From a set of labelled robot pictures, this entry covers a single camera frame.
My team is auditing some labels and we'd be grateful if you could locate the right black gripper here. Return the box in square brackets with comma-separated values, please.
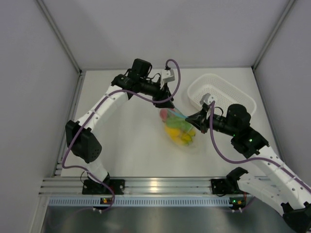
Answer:
[186, 108, 238, 137]

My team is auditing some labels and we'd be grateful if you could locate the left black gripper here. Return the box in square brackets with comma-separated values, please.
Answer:
[138, 78, 174, 109]

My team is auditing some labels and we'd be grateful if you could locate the clear zip top bag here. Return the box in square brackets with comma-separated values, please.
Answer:
[158, 108, 201, 154]

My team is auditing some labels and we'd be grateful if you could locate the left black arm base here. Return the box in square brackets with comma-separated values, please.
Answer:
[82, 179, 125, 195]

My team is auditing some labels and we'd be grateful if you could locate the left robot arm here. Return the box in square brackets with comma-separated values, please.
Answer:
[65, 58, 181, 194]

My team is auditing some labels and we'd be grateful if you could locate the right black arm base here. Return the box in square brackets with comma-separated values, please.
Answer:
[211, 178, 242, 196]

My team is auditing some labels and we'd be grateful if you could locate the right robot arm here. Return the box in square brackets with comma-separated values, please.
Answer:
[186, 102, 311, 233]

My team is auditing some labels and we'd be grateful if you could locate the red fake peach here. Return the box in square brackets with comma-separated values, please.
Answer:
[159, 108, 173, 122]

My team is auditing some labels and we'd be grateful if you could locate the green fake vegetable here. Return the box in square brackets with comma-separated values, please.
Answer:
[166, 116, 193, 131]

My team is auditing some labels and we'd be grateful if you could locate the yellow fake banana bunch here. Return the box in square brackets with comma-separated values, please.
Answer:
[174, 129, 196, 146]

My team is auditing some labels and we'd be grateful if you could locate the white perforated plastic basket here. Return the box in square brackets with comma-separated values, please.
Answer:
[187, 73, 257, 116]

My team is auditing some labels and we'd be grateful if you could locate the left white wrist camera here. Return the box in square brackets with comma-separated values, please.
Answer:
[161, 69, 175, 83]

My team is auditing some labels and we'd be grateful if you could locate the aluminium mounting rail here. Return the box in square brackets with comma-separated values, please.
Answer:
[39, 177, 213, 196]

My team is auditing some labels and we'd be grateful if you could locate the white slotted cable duct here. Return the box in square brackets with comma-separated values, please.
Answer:
[49, 197, 246, 207]

